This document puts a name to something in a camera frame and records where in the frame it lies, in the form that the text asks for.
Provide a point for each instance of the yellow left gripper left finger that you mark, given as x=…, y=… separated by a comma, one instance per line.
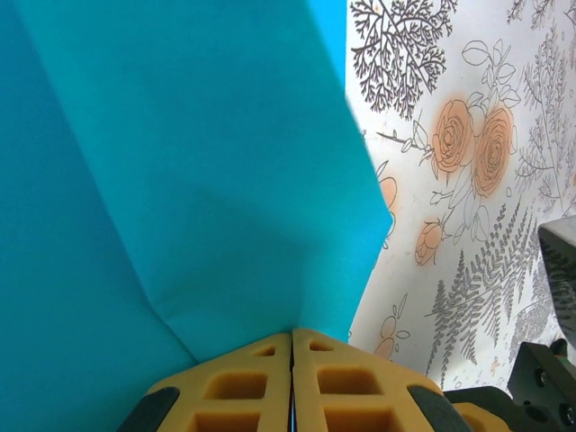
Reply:
x=234, y=387

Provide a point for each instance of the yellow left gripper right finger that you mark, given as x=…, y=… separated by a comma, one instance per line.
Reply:
x=355, y=387

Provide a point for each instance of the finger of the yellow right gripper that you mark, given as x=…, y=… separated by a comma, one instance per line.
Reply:
x=495, y=416

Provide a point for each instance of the turquoise cloth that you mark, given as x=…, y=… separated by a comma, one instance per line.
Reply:
x=180, y=157

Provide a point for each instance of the floral patterned table mat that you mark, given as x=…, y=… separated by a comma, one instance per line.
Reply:
x=472, y=180

